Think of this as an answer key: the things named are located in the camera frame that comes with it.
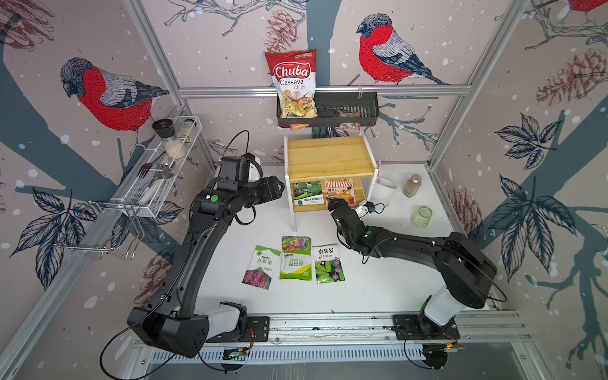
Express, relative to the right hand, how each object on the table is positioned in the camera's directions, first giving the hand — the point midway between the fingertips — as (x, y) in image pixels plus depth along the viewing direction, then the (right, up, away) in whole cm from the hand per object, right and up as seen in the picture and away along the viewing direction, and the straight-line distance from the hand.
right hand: (331, 207), depth 88 cm
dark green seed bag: (-9, +5, +1) cm, 10 cm away
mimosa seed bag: (-1, -22, -1) cm, 22 cm away
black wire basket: (+4, +43, +19) cm, 47 cm away
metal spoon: (-52, +12, -17) cm, 56 cm away
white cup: (+21, +5, +7) cm, 23 cm away
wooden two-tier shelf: (-6, +13, -14) cm, 20 cm away
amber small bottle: (+38, +8, +14) cm, 41 cm away
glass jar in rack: (-54, +29, -3) cm, 61 cm away
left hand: (-18, +9, -17) cm, 26 cm away
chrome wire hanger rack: (-59, -2, -31) cm, 67 cm away
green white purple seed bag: (-26, -23, -2) cm, 35 cm away
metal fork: (-59, +14, -18) cm, 63 cm away
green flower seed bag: (-14, -20, -1) cm, 24 cm away
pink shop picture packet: (+4, +7, +2) cm, 8 cm away
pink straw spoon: (+23, +13, +13) cm, 29 cm away
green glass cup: (+37, -5, +5) cm, 38 cm away
